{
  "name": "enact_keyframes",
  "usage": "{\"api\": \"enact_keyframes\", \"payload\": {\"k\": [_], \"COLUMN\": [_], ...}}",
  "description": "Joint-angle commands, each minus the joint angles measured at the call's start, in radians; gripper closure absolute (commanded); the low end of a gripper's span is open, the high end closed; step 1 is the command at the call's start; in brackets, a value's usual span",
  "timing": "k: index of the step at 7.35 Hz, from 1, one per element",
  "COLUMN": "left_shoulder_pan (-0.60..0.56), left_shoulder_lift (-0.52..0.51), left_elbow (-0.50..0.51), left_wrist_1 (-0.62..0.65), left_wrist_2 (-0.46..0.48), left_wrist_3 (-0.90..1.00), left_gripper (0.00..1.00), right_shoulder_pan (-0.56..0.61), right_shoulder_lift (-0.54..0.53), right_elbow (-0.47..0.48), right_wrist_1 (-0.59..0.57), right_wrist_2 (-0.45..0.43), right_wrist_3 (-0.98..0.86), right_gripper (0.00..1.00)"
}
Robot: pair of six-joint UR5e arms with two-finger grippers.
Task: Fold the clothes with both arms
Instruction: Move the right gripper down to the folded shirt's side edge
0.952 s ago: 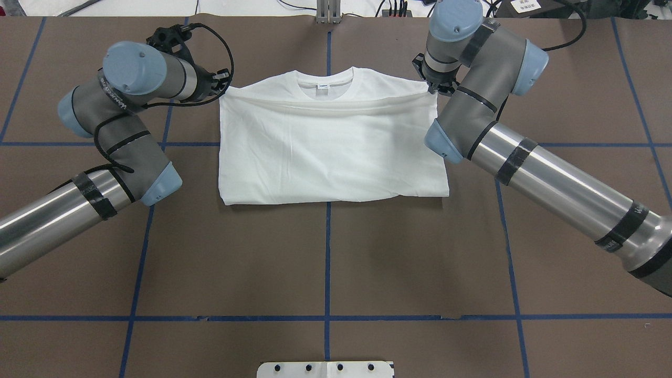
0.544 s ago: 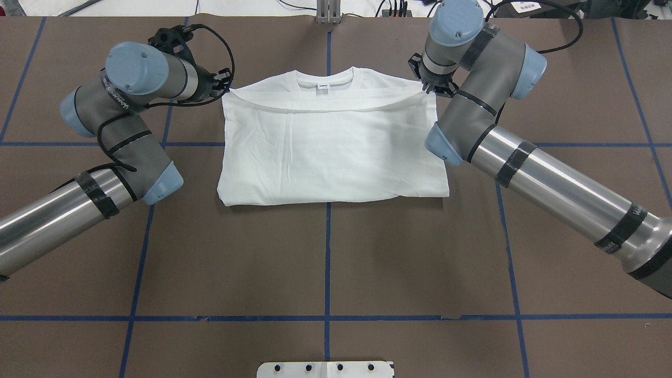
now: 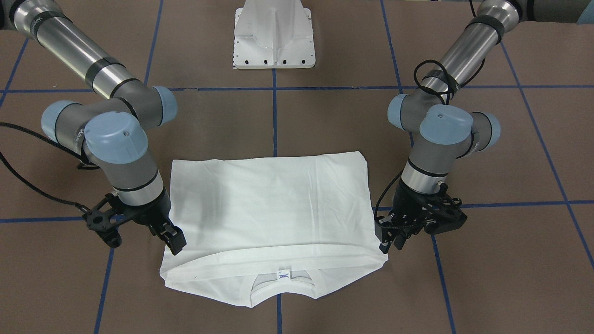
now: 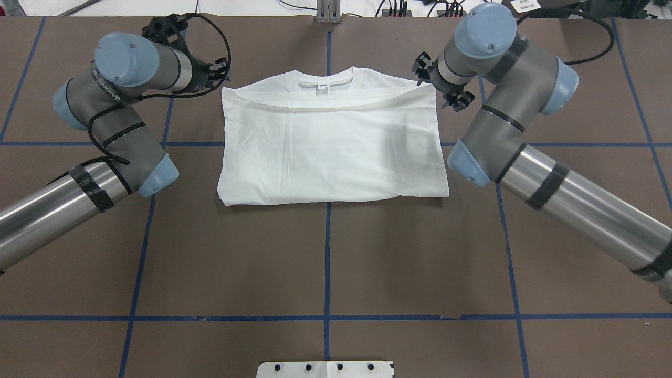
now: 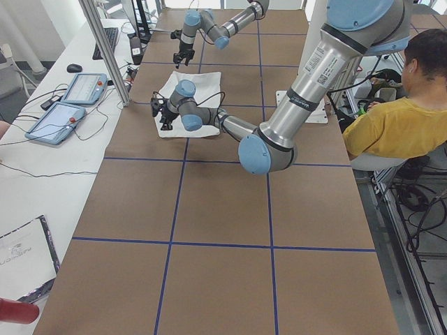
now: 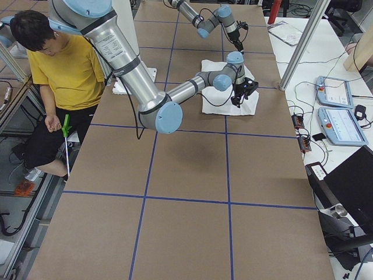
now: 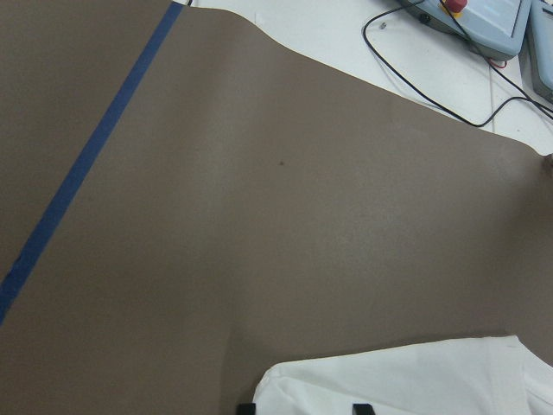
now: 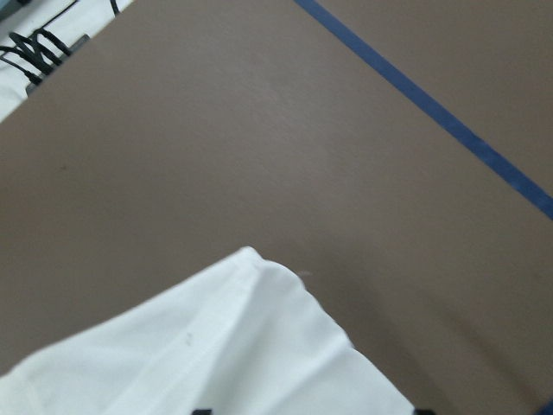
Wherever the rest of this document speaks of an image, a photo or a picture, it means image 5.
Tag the red cylinder object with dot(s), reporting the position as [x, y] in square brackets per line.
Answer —
[18, 312]

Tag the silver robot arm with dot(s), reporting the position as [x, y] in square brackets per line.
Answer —
[351, 30]
[203, 20]

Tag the aluminium frame post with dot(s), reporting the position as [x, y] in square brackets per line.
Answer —
[97, 29]

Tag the black power adapter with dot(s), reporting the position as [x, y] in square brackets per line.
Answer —
[136, 50]

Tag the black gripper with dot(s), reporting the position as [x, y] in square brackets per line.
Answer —
[166, 116]
[184, 48]

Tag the person in yellow shirt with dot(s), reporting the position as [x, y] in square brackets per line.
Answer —
[414, 125]

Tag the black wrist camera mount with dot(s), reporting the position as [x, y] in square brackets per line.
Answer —
[176, 34]
[158, 103]

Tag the small black phone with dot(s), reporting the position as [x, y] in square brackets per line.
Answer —
[50, 102]

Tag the blue teach pendant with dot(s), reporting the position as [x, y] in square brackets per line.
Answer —
[56, 124]
[85, 89]

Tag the lower blue teach pendant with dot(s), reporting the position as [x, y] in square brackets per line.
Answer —
[56, 124]

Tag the white long-sleeve printed shirt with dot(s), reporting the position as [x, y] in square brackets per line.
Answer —
[197, 98]

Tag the upper blue teach pendant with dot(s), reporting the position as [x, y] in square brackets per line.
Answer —
[85, 89]

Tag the black computer mouse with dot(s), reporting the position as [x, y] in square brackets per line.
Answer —
[74, 68]

